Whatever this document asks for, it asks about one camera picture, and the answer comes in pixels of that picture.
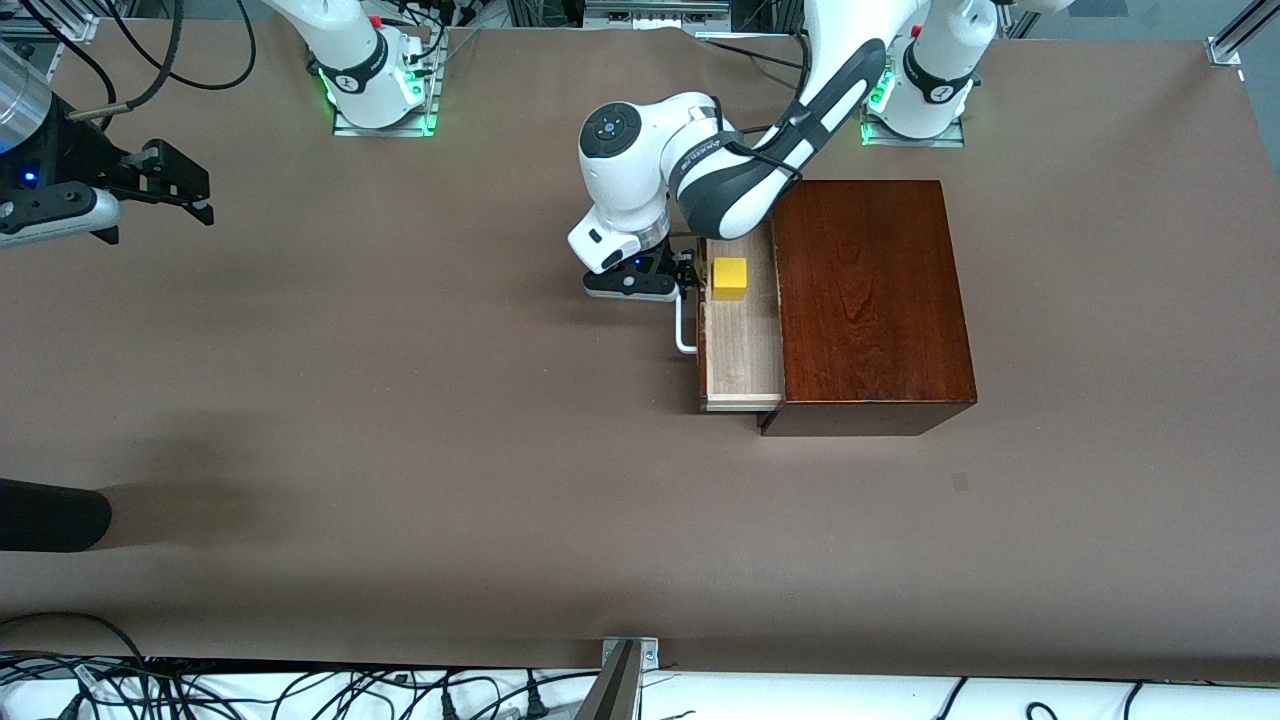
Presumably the light wood drawer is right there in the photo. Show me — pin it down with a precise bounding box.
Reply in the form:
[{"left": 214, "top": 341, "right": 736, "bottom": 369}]
[{"left": 672, "top": 228, "right": 787, "bottom": 413}]

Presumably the dark brown wooden cabinet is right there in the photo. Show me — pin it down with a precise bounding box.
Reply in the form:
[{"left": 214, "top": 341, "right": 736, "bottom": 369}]
[{"left": 758, "top": 180, "right": 978, "bottom": 437}]

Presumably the grey equipment rack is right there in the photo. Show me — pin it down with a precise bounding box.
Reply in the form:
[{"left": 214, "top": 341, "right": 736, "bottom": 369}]
[{"left": 580, "top": 0, "right": 736, "bottom": 31}]

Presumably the brown table cover sheet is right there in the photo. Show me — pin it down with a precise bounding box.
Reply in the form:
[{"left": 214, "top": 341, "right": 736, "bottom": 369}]
[{"left": 0, "top": 18, "right": 1280, "bottom": 683}]

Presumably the black ribbed cylindrical object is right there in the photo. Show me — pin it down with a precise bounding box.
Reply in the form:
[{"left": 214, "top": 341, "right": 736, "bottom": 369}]
[{"left": 0, "top": 478, "right": 113, "bottom": 553}]

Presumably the white lower shelf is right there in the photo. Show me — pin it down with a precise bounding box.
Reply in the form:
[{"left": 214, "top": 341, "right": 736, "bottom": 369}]
[{"left": 0, "top": 655, "right": 1280, "bottom": 720}]

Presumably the aluminium frame rail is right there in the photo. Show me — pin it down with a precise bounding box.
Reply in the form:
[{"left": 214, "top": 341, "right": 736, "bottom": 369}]
[{"left": 0, "top": 0, "right": 98, "bottom": 46}]

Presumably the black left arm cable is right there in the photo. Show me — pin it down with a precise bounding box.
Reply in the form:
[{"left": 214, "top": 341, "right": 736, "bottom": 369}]
[{"left": 715, "top": 95, "right": 831, "bottom": 186}]

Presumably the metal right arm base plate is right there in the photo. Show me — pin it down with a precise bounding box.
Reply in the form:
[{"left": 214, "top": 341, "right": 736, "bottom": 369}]
[{"left": 332, "top": 28, "right": 443, "bottom": 138}]

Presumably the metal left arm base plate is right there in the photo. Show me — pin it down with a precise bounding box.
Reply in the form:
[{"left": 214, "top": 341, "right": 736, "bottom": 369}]
[{"left": 860, "top": 60, "right": 967, "bottom": 149}]

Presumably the aluminium camera mount post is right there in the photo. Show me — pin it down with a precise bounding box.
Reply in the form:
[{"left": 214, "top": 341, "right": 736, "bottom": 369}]
[{"left": 572, "top": 636, "right": 661, "bottom": 720}]

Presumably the black looped cable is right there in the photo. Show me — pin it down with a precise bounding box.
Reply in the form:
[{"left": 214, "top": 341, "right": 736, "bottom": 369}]
[{"left": 0, "top": 612, "right": 151, "bottom": 720}]

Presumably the aluminium frame corner bracket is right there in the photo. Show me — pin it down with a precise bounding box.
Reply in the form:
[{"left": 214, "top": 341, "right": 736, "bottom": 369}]
[{"left": 1207, "top": 0, "right": 1280, "bottom": 67}]

